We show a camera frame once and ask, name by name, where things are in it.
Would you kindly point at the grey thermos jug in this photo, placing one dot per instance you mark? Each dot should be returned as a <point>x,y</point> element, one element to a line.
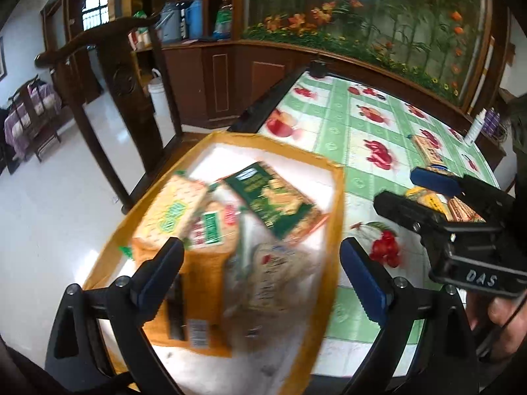
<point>169,24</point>

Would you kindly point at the small orange snack packet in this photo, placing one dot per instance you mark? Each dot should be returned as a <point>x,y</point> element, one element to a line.
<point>465,212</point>

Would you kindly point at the yellow snack packet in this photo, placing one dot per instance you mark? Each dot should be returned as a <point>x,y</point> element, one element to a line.
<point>424,194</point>

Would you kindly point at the person's right hand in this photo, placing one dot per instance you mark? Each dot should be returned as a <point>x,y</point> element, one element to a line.
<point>502,329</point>

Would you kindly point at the wafer biscuit packet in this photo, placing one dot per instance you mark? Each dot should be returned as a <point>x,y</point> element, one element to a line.
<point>430,152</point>

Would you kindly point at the small black device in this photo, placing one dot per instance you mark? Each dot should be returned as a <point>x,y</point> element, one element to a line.
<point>319,70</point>

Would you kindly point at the blue thermos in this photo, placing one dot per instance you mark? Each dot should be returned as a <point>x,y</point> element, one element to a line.
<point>194,18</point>

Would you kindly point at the purple-cloth dining table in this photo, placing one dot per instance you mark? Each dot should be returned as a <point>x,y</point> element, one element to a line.
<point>33,111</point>

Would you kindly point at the round biscuit packet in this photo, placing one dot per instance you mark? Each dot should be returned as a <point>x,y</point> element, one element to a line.
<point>276,279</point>
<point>212,226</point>

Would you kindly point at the framed wall painting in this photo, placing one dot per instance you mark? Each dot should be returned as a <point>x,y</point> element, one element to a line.
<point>2,59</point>

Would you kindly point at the carved wooden chair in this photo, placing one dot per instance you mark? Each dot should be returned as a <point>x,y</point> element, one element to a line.
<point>123,82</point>

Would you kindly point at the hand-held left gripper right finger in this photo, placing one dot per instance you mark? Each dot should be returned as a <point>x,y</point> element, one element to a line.
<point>364,279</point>

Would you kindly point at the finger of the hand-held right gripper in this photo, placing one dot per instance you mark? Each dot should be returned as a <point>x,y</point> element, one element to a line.
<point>407,212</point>
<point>436,181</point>

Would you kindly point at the green plastic bag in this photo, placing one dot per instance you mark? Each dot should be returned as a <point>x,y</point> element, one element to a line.
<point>140,18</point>

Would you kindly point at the orange cracker packet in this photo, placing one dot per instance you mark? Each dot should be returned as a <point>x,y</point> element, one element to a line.
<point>201,288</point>

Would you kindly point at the green-trim cracker packet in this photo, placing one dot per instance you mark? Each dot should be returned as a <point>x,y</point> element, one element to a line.
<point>173,210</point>

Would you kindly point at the barred window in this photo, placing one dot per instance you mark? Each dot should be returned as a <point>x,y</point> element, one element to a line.
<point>95,12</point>

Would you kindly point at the flower mural panel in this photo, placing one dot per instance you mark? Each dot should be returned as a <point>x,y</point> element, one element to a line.
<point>370,16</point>

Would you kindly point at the wooden partition cabinet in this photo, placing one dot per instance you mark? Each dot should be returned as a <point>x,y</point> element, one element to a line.
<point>197,86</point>

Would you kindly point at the white bucket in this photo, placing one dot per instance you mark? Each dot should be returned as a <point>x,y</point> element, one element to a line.
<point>160,103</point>

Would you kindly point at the white plastic bottle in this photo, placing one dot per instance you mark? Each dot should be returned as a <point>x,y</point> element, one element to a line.
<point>475,127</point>

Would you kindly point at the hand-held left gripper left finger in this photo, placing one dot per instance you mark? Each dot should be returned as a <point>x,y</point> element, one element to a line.
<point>156,275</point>

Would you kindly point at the purple bottle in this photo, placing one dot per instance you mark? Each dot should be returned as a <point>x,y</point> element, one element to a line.
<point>492,121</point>

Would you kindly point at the dark green snack packet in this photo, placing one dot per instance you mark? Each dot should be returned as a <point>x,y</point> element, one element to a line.
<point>271,201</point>

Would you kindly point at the yellow cardboard box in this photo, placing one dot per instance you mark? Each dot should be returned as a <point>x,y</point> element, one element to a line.
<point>230,152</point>

